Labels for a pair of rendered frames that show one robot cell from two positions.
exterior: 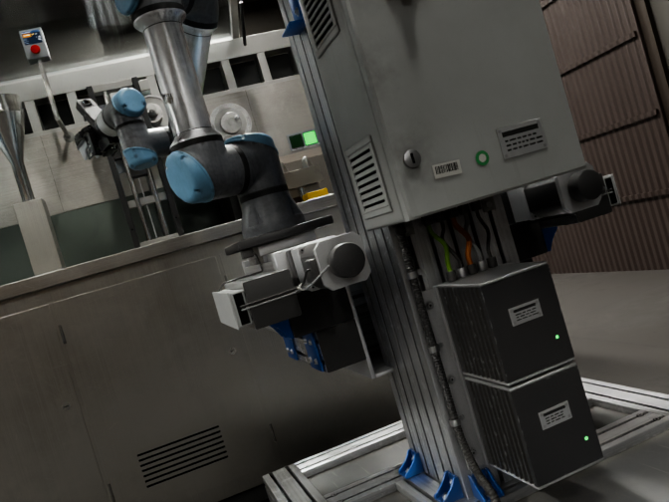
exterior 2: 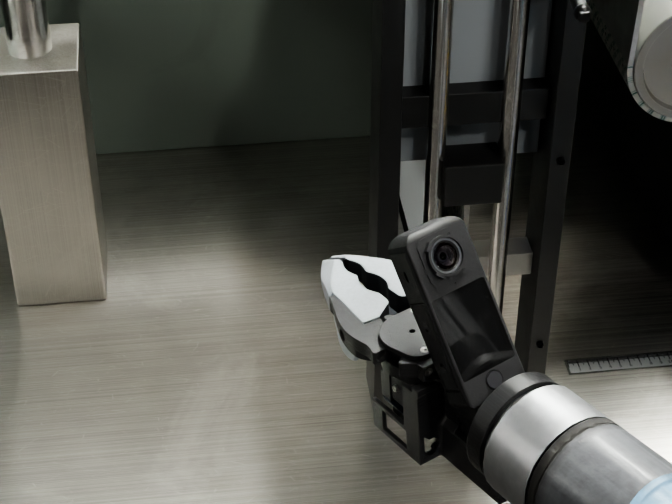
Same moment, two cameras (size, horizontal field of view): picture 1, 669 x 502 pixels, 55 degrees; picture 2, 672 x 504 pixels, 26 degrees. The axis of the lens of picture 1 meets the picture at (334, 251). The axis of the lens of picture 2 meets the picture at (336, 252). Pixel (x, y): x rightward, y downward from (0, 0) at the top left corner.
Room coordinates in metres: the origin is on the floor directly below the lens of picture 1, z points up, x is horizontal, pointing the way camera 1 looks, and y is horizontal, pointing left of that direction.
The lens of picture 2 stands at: (1.07, 0.49, 1.84)
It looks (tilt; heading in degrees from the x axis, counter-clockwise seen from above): 38 degrees down; 8
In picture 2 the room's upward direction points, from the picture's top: straight up
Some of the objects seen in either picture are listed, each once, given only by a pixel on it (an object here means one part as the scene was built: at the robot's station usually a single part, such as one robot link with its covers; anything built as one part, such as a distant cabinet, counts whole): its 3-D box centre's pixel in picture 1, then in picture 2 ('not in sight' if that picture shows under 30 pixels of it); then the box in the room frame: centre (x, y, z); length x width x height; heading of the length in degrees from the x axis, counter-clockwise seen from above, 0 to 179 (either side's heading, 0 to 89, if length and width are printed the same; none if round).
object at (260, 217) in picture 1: (269, 211); not in sight; (1.51, 0.12, 0.87); 0.15 x 0.15 x 0.10
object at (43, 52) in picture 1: (34, 45); not in sight; (2.17, 0.76, 1.66); 0.07 x 0.07 x 0.10; 16
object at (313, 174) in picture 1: (290, 185); not in sight; (2.49, 0.09, 1.00); 0.40 x 0.16 x 0.06; 15
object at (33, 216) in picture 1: (28, 198); (27, 33); (2.20, 0.95, 1.18); 0.14 x 0.14 x 0.57
